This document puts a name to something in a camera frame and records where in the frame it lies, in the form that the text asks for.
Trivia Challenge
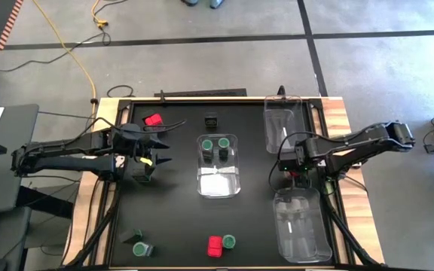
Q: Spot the clear plastic bin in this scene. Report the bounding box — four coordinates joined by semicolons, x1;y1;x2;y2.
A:
263;94;307;154
195;132;242;199
272;187;333;263

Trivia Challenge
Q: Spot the long yellow cable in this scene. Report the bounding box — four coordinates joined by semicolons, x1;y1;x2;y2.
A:
31;0;98;114

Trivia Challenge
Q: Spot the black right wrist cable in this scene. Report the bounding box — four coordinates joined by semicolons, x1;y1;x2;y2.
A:
268;129;338;193

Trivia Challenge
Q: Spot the flat black bar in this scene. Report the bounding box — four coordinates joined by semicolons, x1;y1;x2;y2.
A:
154;88;248;99

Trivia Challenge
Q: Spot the coiled black cable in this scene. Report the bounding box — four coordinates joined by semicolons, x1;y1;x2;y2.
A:
105;84;136;99

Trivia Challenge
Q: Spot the yellow extension cord plug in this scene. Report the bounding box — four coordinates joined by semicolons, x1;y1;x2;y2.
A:
90;0;109;28

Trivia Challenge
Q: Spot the grey desk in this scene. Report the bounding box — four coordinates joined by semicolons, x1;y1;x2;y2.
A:
0;104;40;218

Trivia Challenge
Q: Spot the black floor cable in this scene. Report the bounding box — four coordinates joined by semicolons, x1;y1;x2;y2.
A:
0;22;112;73

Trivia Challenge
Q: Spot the black support strut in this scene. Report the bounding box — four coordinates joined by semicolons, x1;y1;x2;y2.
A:
64;180;124;269
320;187;382;269

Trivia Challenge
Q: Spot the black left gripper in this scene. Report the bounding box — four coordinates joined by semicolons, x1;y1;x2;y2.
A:
112;123;173;167

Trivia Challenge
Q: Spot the dark green pepper tin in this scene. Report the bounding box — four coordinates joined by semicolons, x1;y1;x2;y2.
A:
204;111;218;128
132;164;156;184

